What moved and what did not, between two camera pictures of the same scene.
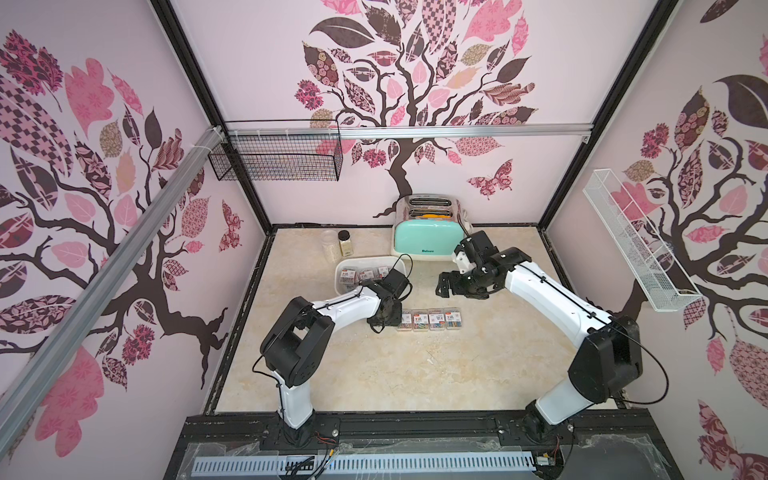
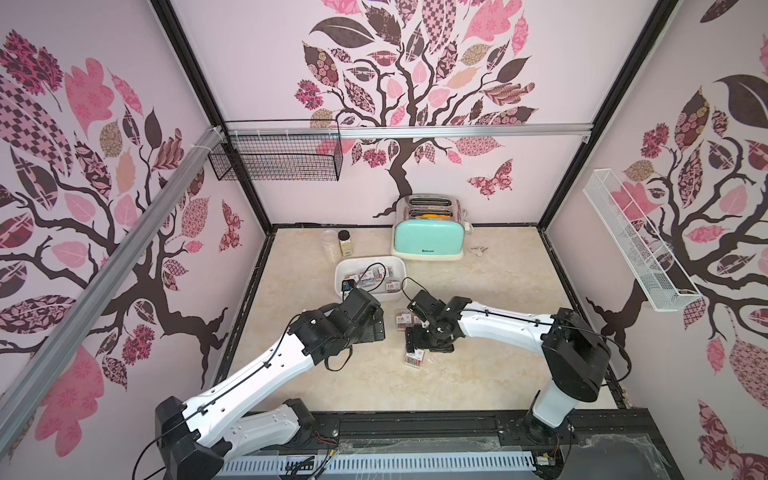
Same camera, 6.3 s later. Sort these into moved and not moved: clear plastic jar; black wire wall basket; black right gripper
Moved: black right gripper
Not moved: black wire wall basket; clear plastic jar
